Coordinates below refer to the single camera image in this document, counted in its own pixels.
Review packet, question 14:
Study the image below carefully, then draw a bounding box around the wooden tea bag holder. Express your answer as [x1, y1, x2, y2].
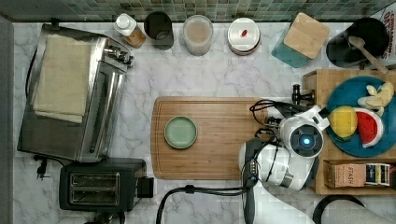
[324, 161, 395, 189]

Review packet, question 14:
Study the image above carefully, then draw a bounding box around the black two-slot toaster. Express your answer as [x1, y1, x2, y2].
[59, 158, 154, 212]

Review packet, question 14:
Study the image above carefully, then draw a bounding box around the bamboo cutting board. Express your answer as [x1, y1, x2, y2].
[150, 96, 260, 180]

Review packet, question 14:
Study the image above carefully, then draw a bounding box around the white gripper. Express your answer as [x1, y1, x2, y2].
[279, 105, 330, 158]

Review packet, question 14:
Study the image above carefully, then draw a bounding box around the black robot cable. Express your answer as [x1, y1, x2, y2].
[155, 99, 309, 224]

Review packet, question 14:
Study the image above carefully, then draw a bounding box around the green ceramic bowl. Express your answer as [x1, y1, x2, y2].
[164, 116, 198, 149]

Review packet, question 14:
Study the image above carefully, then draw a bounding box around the teal canister with wooden lid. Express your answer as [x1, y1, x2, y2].
[271, 12, 330, 68]

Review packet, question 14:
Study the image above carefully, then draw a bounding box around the stainless steel toaster oven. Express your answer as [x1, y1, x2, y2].
[17, 24, 134, 162]

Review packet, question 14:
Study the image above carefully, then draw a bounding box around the black power plug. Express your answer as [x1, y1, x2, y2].
[33, 155, 66, 180]

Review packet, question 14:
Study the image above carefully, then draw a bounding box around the wooden spoon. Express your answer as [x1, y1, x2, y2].
[348, 35, 389, 75]

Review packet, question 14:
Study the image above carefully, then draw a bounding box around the black utensil holder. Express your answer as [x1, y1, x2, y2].
[326, 18, 389, 68]

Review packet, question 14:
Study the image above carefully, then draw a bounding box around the watermelon slice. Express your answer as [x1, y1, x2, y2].
[355, 108, 385, 148]

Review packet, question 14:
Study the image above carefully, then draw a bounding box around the white-capped spice bottle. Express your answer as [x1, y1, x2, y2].
[113, 13, 146, 49]

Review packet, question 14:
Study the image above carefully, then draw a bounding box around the folded green towel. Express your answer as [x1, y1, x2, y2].
[33, 35, 91, 123]

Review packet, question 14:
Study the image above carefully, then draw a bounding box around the clear jar of pasta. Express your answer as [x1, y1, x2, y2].
[182, 15, 213, 56]

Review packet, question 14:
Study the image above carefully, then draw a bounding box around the teal plate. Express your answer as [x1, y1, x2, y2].
[326, 77, 396, 158]

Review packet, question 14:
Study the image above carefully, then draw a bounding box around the paper towel roll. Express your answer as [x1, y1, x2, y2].
[319, 200, 395, 224]

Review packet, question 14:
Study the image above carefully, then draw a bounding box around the black drawer handle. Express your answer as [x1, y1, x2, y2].
[291, 84, 315, 105]

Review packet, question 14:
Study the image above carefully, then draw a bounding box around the black cup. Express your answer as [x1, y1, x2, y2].
[144, 11, 174, 50]

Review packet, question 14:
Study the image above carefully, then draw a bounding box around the wooden drawer box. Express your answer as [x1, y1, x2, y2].
[303, 69, 395, 195]

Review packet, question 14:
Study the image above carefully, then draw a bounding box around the yellow lemon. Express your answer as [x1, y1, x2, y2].
[329, 105, 358, 138]

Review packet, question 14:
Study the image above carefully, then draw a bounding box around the black paper towel stand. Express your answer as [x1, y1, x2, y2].
[313, 195, 363, 224]

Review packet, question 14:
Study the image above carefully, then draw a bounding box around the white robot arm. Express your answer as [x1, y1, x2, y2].
[239, 105, 330, 224]

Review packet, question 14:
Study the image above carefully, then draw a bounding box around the banana bunch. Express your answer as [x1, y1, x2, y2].
[358, 81, 395, 117]

